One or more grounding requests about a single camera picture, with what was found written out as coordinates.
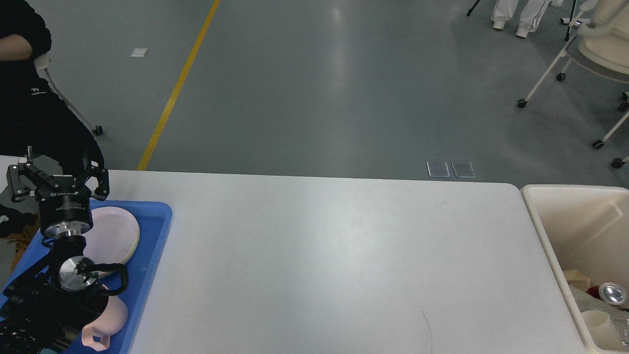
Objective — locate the brown paper bag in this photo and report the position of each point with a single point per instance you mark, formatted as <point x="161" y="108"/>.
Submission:
<point x="576" y="279"/>

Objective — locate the blue plastic tray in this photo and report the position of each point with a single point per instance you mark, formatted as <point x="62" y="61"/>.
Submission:
<point x="154" y="220"/>

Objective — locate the white paper cup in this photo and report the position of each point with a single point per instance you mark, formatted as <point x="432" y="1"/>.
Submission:
<point x="602" y="331"/>

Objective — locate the crushed red wrapper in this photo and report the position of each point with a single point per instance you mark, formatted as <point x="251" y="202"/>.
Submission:
<point x="612" y="294"/>

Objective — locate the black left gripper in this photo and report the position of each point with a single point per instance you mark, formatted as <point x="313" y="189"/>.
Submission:
<point x="62" y="212"/>

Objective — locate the person in black clothes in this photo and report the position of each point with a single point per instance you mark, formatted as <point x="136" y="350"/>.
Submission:
<point x="31" y="114"/>

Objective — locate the pink ribbed mug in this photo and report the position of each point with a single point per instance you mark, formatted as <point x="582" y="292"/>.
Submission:
<point x="98" y="334"/>

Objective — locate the beige plastic bin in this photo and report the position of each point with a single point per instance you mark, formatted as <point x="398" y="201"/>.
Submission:
<point x="583" y="228"/>

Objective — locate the yellow plate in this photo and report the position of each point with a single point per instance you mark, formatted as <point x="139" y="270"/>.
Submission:
<point x="129" y="238"/>

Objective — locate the pink plate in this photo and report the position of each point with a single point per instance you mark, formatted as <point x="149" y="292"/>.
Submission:
<point x="102" y="241"/>

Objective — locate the clear plastic wrap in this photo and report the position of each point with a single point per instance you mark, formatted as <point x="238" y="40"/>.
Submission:
<point x="619" y="316"/>

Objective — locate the person in white trousers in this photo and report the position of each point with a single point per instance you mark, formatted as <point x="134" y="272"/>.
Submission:
<point x="529" y="19"/>

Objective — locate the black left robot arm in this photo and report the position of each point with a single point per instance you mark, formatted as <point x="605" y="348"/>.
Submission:
<point x="51" y="301"/>

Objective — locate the metal floor plates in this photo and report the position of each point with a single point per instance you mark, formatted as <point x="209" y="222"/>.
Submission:
<point x="446" y="169"/>

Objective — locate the white office chair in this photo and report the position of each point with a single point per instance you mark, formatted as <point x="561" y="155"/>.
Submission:
<point x="600" y="43"/>

